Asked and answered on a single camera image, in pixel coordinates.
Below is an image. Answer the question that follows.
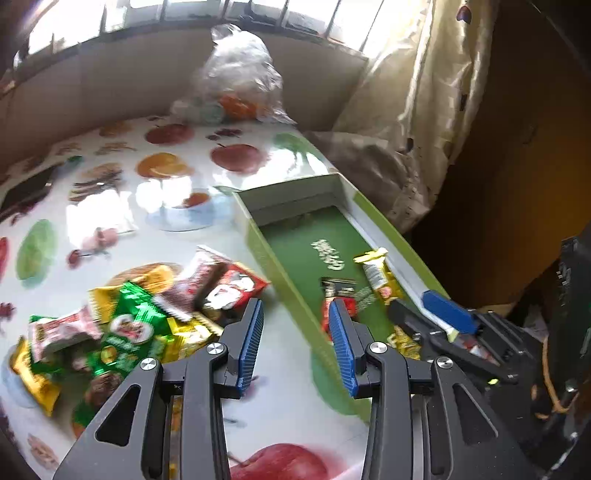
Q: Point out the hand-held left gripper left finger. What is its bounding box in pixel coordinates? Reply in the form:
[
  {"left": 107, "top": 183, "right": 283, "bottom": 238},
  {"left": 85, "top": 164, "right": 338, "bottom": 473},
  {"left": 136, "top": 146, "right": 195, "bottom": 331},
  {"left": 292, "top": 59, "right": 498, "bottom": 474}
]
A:
[{"left": 53, "top": 298, "right": 266, "bottom": 480}]

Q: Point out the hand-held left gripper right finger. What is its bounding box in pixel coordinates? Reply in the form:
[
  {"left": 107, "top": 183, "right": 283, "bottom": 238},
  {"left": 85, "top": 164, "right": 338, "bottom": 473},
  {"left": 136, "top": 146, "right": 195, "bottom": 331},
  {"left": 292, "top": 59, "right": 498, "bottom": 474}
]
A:
[{"left": 327, "top": 298, "right": 539, "bottom": 480}]

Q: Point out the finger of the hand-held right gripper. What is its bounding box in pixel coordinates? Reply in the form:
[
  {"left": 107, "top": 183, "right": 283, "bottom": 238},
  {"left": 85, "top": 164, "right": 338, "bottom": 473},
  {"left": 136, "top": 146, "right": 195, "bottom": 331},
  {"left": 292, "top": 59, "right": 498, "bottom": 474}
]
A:
[
  {"left": 422, "top": 290, "right": 537, "bottom": 371},
  {"left": 387, "top": 299, "right": 519, "bottom": 387}
]

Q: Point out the plain yellow snack packet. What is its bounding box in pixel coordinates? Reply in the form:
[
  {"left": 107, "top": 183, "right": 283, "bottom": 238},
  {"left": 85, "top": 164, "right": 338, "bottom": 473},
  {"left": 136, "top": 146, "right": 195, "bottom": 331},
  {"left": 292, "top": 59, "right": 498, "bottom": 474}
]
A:
[{"left": 388, "top": 323, "right": 423, "bottom": 361}]

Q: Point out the black red snack packet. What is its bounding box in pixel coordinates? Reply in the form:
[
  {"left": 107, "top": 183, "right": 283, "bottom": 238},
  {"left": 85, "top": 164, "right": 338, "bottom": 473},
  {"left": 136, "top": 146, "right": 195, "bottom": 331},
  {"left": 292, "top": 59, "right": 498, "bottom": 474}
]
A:
[{"left": 320, "top": 277, "right": 358, "bottom": 340}]

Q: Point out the gold white-label snack packet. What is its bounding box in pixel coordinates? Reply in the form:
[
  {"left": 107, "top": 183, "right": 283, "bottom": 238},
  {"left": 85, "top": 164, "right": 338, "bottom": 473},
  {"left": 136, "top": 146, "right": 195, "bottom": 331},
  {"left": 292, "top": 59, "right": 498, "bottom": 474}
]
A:
[{"left": 353, "top": 248, "right": 398, "bottom": 301}]

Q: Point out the green cardboard box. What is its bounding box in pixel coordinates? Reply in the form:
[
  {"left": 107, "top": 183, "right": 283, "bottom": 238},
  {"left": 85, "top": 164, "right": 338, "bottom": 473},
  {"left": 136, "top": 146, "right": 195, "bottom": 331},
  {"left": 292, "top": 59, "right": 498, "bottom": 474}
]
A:
[{"left": 232, "top": 172, "right": 453, "bottom": 423}]

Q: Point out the pile of assorted snack packets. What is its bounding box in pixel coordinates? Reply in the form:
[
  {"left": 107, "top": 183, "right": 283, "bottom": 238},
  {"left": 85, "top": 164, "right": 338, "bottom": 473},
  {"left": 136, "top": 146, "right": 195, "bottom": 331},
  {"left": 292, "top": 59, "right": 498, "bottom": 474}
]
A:
[{"left": 9, "top": 244, "right": 271, "bottom": 439}]

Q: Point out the fruit print tablecloth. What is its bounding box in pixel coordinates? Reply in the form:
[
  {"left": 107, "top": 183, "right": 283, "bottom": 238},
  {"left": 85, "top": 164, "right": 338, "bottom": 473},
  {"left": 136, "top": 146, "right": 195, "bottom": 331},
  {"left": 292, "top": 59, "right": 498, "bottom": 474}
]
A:
[{"left": 0, "top": 117, "right": 375, "bottom": 480}]

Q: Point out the brown wooden wardrobe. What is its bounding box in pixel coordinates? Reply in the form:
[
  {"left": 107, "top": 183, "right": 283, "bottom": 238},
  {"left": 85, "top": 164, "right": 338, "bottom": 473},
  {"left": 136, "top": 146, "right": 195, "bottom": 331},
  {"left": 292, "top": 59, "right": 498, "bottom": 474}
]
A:
[{"left": 411, "top": 0, "right": 591, "bottom": 310}]

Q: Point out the cream patterned curtain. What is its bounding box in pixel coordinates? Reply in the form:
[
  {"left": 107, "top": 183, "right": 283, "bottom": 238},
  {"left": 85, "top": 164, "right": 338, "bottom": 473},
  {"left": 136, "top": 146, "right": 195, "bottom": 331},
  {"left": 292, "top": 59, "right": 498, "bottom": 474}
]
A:
[{"left": 305, "top": 0, "right": 499, "bottom": 234}]

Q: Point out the clear plastic bag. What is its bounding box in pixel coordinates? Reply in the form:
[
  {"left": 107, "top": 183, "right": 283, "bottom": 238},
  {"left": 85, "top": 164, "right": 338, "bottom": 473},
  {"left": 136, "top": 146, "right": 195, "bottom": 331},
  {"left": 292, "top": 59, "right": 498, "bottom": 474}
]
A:
[{"left": 171, "top": 23, "right": 296, "bottom": 125}]

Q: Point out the barred window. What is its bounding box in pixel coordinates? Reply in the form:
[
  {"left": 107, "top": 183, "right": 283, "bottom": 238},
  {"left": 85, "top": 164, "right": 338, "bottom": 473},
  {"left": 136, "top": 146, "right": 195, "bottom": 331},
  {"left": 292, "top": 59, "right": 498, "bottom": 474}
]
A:
[{"left": 14, "top": 0, "right": 384, "bottom": 61}]

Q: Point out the orange cable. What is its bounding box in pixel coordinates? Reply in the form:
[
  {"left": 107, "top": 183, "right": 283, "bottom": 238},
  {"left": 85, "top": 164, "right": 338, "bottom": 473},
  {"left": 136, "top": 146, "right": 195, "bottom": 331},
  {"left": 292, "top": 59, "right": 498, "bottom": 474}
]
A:
[{"left": 531, "top": 332, "right": 583, "bottom": 418}]

